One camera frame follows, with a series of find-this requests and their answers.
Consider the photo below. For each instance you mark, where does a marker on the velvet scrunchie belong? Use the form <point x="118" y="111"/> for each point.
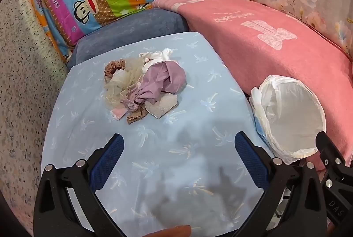
<point x="111" y="67"/>

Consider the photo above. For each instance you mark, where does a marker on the blue-grey cushion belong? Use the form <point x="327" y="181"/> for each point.
<point x="124" y="30"/>

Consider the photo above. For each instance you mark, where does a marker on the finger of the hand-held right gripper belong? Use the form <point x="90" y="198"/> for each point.
<point x="329" y="153"/>

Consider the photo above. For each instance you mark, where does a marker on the pink blanket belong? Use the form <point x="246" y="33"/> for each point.
<point x="262" y="60"/>

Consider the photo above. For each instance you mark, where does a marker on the bin with white plastic bag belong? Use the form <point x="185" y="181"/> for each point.
<point x="292" y="121"/>

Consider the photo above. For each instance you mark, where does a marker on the light blue palm-print cloth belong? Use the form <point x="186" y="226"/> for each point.
<point x="179" y="143"/>

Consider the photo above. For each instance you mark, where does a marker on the person's left hand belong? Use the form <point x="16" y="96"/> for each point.
<point x="171" y="232"/>

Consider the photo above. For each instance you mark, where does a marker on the pink and white cloth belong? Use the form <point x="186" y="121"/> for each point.
<point x="119" y="113"/>

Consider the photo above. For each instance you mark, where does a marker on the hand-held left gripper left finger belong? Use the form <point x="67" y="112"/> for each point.
<point x="107" y="162"/>

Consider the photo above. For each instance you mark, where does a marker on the beige mesh cloth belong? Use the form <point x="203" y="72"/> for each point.
<point x="121" y="85"/>

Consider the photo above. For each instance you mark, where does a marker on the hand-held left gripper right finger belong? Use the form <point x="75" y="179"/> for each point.
<point x="249" y="159"/>

